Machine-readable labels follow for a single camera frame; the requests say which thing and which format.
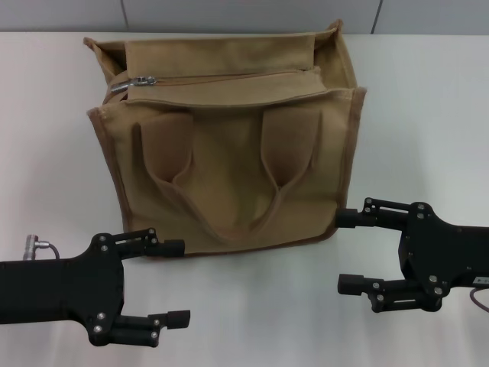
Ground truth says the silver metal zipper pull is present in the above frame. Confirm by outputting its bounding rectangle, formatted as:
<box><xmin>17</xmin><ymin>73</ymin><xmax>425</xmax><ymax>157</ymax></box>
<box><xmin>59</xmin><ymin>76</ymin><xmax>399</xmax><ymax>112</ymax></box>
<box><xmin>110</xmin><ymin>75</ymin><xmax>158</xmax><ymax>93</ymax></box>

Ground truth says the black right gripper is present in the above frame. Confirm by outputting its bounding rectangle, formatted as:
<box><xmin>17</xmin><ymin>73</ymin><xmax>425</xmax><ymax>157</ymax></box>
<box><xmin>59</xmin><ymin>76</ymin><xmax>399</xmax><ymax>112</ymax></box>
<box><xmin>335</xmin><ymin>197</ymin><xmax>489</xmax><ymax>313</ymax></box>

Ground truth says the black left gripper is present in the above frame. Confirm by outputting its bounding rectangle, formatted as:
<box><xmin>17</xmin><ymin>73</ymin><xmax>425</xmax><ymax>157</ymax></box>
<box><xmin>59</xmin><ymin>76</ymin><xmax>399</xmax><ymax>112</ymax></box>
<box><xmin>0</xmin><ymin>228</ymin><xmax>191</xmax><ymax>348</ymax></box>

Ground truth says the khaki canvas food bag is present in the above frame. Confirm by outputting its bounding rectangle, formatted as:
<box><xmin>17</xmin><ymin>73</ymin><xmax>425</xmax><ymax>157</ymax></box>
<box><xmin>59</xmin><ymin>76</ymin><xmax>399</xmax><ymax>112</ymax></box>
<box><xmin>83</xmin><ymin>19</ymin><xmax>368</xmax><ymax>258</ymax></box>

